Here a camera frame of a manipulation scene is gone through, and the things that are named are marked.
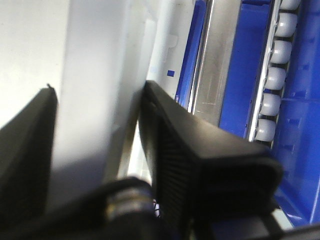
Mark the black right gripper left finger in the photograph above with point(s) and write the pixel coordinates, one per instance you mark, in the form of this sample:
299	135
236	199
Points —
25	160

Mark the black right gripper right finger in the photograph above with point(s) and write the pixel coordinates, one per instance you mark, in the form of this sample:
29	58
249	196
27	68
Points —
206	180

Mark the white plastic tote bin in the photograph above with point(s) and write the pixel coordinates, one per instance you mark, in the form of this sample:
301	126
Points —
97	55

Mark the blue bin front right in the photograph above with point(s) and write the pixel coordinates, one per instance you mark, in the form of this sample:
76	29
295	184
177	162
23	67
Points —
296	144

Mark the blue bin lower shelf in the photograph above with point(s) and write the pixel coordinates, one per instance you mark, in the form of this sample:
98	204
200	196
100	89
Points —
185	82

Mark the right side roller track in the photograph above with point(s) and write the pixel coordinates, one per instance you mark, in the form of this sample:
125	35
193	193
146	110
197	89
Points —
272	71

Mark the steel front shelf rail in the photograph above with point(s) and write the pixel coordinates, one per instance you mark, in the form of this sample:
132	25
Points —
213	59

